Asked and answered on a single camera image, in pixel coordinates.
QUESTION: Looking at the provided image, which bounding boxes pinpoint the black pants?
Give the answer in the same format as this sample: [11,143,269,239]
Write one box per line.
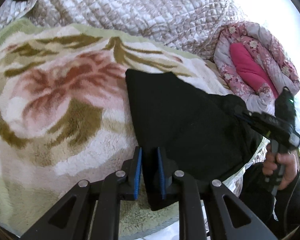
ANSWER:
[126,69,262,211]

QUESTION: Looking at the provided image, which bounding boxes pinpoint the black sleeve right forearm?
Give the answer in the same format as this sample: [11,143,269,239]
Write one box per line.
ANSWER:
[239,163,300,239]

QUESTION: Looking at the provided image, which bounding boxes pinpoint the person's right hand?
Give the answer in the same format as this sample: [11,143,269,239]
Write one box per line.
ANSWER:
[262,143,299,191]

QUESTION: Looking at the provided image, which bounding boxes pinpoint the pink floral rolled comforter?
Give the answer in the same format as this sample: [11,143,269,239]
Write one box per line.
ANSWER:
[213,22,300,115]

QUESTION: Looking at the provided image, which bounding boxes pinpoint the floral fleece blanket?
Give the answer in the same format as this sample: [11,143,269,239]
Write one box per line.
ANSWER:
[0,18,230,236]

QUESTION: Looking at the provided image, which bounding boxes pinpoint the beige quilted bedspread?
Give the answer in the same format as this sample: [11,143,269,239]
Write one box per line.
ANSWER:
[0,0,243,59]

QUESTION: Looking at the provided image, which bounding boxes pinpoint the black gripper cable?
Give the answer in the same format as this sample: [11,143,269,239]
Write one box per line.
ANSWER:
[283,139,300,235]

